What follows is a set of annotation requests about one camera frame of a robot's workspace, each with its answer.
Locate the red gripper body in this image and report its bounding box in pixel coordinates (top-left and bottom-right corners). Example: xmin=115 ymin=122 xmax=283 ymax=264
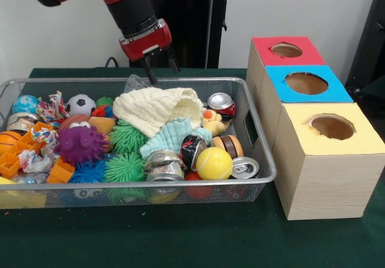
xmin=119 ymin=19 xmax=173 ymax=62

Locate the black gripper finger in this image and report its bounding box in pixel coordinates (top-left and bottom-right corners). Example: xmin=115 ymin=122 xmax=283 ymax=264
xmin=141 ymin=58 xmax=159 ymax=86
xmin=165 ymin=46 xmax=180 ymax=74

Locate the clear shallow mesh bin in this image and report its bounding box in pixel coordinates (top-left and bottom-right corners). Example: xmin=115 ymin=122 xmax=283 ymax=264
xmin=0 ymin=78 xmax=277 ymax=210

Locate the wooden box with three holes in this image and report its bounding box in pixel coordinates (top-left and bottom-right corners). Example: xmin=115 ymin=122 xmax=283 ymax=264
xmin=245 ymin=37 xmax=385 ymax=221

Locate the clear plastic bag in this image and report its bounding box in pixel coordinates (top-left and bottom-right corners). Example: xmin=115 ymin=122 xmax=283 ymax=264
xmin=122 ymin=73 xmax=152 ymax=94

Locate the cream knitted cloth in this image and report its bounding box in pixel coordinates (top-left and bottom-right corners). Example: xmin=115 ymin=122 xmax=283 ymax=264
xmin=112 ymin=87 xmax=205 ymax=138

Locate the red soda can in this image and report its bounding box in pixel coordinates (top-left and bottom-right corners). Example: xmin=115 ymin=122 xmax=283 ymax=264
xmin=207 ymin=92 xmax=237 ymax=121

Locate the light teal cloth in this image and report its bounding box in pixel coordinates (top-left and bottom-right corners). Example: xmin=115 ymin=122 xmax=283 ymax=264
xmin=140 ymin=117 xmax=213 ymax=160

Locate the small soccer ball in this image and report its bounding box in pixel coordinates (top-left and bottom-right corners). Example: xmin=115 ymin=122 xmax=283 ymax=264
xmin=65 ymin=94 xmax=97 ymax=118

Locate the crushed silver can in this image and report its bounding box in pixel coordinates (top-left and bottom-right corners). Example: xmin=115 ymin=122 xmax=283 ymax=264
xmin=143 ymin=150 xmax=186 ymax=182

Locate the green spiky ball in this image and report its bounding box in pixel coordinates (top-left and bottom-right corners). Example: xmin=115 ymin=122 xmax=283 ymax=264
xmin=102 ymin=152 xmax=147 ymax=183

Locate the purple spiky ball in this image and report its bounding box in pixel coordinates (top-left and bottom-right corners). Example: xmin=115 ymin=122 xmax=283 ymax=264
xmin=54 ymin=124 xmax=110 ymax=165

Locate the yellow tennis ball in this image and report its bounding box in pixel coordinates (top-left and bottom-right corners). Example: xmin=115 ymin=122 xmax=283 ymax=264
xmin=196 ymin=147 xmax=233 ymax=180

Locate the silver can with pull tab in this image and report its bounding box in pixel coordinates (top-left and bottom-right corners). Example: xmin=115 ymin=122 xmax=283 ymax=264
xmin=231 ymin=156 xmax=260 ymax=180

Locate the small orange basketball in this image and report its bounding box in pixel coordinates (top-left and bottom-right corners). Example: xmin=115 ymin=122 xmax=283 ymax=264
xmin=0 ymin=130 xmax=25 ymax=156

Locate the dark green table cloth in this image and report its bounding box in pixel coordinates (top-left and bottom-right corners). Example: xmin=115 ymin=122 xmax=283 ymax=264
xmin=0 ymin=69 xmax=385 ymax=268

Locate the black side stand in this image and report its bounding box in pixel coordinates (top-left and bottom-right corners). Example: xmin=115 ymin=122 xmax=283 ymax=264
xmin=346 ymin=0 xmax=385 ymax=97

